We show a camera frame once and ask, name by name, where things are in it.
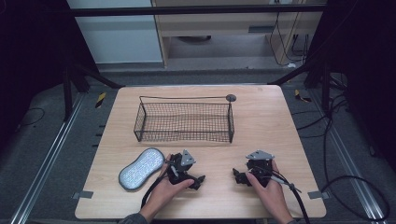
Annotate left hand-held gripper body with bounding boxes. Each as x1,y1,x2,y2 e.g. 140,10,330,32
166,149,198,185

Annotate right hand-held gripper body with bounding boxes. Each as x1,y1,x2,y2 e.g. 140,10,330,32
245,149,276,188

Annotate person's left hand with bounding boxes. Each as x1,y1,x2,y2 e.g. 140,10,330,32
138,154,195,222

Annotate person's right hand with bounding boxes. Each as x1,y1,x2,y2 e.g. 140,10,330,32
246,160,294,224

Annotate grey oval sponge pad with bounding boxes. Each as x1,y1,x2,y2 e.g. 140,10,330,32
118,147,166,191

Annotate yellow black tape piece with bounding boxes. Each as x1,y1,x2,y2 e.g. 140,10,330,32
94,91,107,109
294,89,313,104

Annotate black metal stand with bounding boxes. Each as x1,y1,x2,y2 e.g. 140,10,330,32
267,57,347,117
62,60,126,123

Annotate white cabinet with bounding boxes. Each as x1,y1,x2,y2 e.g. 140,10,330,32
66,0,164,64

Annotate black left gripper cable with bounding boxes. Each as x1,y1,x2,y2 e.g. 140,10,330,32
140,173,172,209

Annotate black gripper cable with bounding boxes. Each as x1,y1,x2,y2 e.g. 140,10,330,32
140,173,172,209
252,166,311,224

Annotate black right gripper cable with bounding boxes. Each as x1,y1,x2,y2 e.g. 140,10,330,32
252,166,311,224

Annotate black wire mesh basket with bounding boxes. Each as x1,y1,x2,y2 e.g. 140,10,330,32
133,93,237,145

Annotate grey table bracket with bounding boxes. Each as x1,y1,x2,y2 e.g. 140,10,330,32
71,190,94,200
307,190,330,201

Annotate aluminium floor rail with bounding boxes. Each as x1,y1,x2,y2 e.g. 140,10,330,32
8,92,86,224
307,90,389,224

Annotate black looped floor cable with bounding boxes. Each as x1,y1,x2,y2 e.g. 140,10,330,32
320,175,391,222

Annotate black hanging desk cables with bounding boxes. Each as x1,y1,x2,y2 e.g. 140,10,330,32
268,11,312,67

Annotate black thin floor cable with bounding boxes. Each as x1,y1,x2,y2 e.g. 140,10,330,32
17,106,46,129

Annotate black horizontal frame bar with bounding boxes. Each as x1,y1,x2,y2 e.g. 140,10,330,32
68,4,328,18

